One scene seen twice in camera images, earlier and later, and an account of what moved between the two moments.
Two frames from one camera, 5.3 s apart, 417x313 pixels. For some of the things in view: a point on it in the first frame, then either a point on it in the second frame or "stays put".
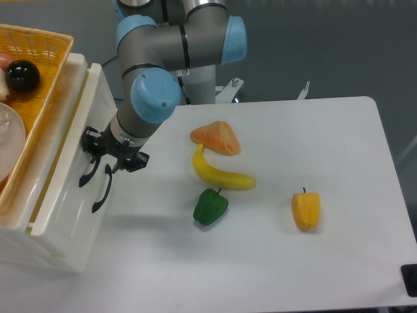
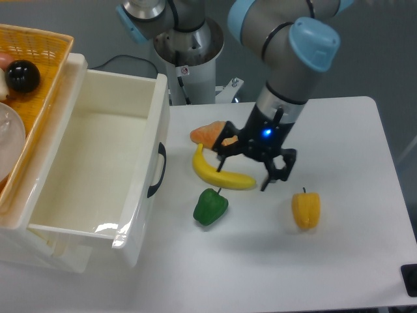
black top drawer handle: x=86 y=178 to x=152 y=189
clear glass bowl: x=12 y=139 stays put
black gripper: x=98 y=143 to x=262 y=139
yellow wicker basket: x=49 y=53 stays put
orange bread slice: x=218 y=137 stays put
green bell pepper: x=210 y=207 stays put
